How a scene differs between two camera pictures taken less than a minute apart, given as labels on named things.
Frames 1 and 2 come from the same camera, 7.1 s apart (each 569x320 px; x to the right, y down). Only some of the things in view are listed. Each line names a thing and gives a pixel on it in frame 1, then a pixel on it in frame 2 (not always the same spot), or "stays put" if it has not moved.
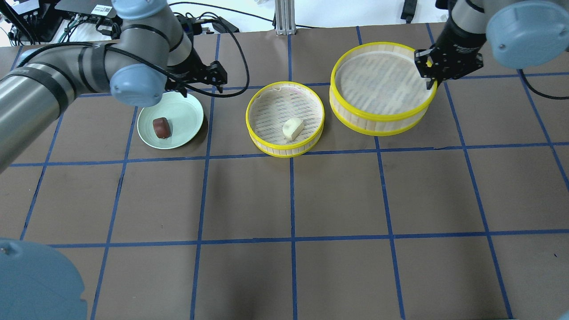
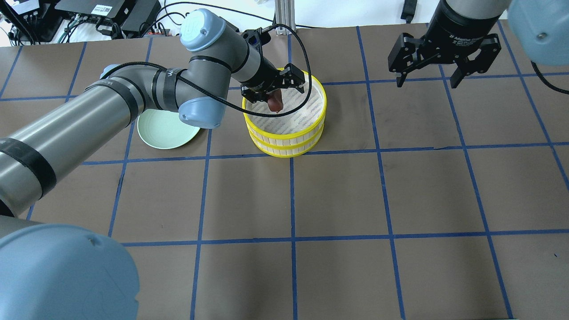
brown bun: (162, 127) -> (275, 101)
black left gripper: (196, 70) -> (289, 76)
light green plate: (172, 122) stays put
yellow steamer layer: (376, 89) -> (303, 122)
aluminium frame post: (285, 18) stays put
